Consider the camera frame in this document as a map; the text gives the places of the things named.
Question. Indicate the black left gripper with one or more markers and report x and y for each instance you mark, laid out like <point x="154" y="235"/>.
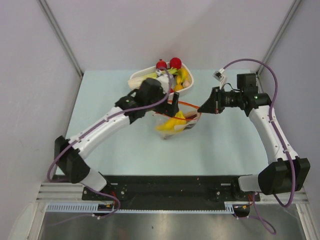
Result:
<point x="168" y="109"/>

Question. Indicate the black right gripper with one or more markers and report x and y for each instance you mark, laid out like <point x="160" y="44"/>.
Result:
<point x="213" y="105"/>

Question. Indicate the clear zip bag red zipper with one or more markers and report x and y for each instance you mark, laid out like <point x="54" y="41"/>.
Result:
<point x="185" y="107"/>

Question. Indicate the yellow banana bunch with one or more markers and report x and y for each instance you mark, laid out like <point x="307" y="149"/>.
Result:
<point x="178" y="120"/>
<point x="181" y="76"/>

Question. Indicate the green white celery stalk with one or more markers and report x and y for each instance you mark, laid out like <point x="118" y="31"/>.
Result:
<point x="153" y="82"/>

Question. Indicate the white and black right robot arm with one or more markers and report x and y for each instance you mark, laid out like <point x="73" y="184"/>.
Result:
<point x="286" y="171"/>

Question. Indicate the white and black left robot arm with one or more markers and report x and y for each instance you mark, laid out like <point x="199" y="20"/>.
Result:
<point x="70" y="153"/>

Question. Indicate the white garlic bulb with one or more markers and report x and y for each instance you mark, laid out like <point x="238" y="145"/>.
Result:
<point x="186" y="84"/>

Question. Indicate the white perforated plastic basket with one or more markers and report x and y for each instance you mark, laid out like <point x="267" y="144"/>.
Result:
<point x="136" y="78"/>

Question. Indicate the red apple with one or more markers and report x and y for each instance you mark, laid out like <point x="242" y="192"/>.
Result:
<point x="175" y="63"/>

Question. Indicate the red pomegranate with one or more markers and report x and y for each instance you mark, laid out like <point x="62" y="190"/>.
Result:
<point x="161" y="65"/>

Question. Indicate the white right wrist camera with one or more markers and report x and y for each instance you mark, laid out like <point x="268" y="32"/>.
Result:
<point x="221" y="77"/>

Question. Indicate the right aluminium corner post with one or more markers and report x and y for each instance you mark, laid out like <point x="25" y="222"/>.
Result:
<point x="293" y="9"/>

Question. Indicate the aluminium corner post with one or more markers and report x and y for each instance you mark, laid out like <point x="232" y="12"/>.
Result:
<point x="55" y="26"/>
<point x="293" y="9"/>

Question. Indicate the left aluminium corner post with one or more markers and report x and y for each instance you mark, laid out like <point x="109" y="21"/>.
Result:
<point x="55" y="26"/>

